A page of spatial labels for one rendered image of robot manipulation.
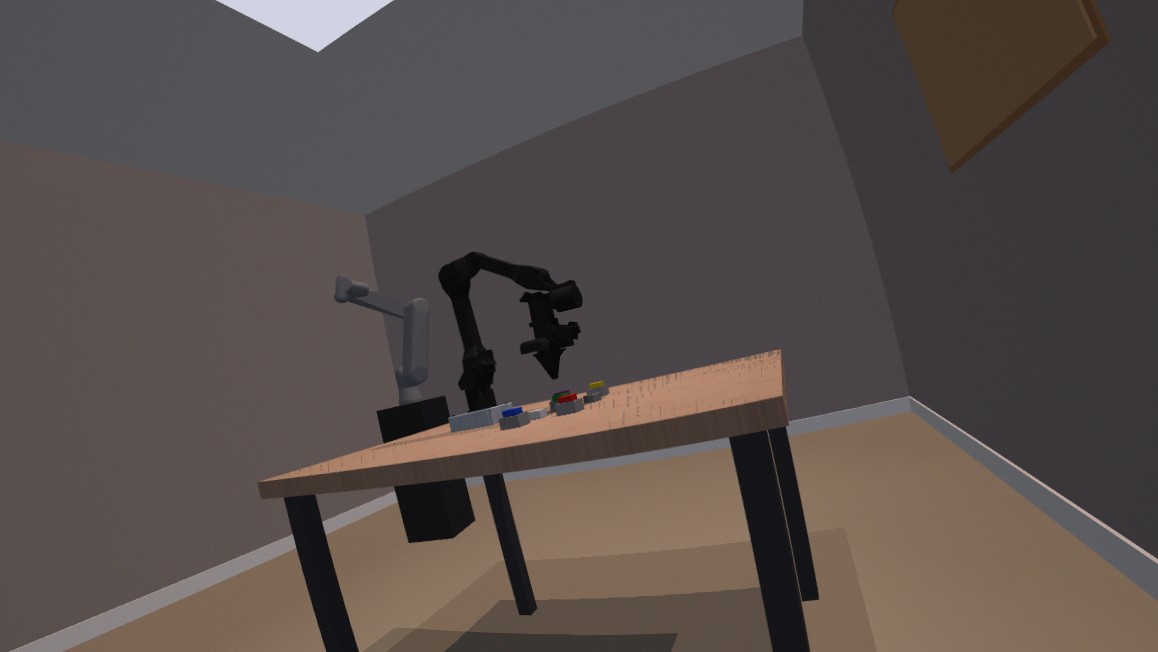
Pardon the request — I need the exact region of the blue button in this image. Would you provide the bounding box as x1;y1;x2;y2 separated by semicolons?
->
498;406;532;430

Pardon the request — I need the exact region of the yellow button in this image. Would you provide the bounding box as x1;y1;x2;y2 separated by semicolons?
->
586;381;610;397

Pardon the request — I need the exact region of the green button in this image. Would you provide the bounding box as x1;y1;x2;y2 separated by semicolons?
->
549;391;570;412

